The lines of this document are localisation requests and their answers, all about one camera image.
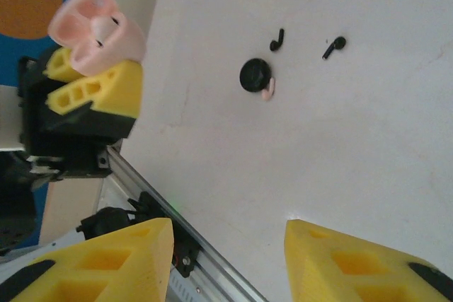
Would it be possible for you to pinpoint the black round earbud charging case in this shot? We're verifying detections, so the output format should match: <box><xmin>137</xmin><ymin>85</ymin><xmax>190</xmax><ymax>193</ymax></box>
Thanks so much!
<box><xmin>239</xmin><ymin>57</ymin><xmax>274</xmax><ymax>94</ymax></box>

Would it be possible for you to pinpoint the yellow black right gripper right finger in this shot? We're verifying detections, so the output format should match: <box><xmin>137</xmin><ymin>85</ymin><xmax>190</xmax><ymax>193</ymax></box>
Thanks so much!
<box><xmin>285</xmin><ymin>219</ymin><xmax>453</xmax><ymax>302</ymax></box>

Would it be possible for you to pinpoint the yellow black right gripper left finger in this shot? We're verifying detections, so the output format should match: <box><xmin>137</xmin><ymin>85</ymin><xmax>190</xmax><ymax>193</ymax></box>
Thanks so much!
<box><xmin>0</xmin><ymin>217</ymin><xmax>175</xmax><ymax>302</ymax></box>

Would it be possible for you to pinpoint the black wireless earbud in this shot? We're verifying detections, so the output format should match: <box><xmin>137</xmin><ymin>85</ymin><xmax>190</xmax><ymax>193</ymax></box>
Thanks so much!
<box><xmin>269</xmin><ymin>28</ymin><xmax>286</xmax><ymax>52</ymax></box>
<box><xmin>321</xmin><ymin>35</ymin><xmax>348</xmax><ymax>61</ymax></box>

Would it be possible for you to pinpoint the grey slotted cable duct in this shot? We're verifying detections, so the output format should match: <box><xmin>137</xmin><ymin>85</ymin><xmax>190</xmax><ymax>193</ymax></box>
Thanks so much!
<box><xmin>166</xmin><ymin>269</ymin><xmax>213</xmax><ymax>302</ymax></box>

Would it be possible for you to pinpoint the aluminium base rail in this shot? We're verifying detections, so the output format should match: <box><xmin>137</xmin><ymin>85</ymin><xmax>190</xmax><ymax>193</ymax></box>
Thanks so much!
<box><xmin>100</xmin><ymin>144</ymin><xmax>270</xmax><ymax>302</ymax></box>

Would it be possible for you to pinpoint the pink earbud charging case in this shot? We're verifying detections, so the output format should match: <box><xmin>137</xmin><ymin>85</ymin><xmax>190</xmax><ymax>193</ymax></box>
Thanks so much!
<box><xmin>47</xmin><ymin>0</ymin><xmax>148</xmax><ymax>76</ymax></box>

